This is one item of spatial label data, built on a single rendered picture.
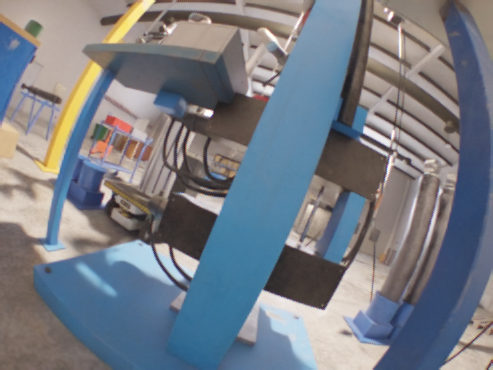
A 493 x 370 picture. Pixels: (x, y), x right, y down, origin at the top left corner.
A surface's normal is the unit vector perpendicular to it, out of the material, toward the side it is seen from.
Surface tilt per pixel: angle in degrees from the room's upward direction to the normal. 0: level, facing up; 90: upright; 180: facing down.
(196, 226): 90
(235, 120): 90
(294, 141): 90
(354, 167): 90
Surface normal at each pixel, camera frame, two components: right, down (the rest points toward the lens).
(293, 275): -0.09, -0.08
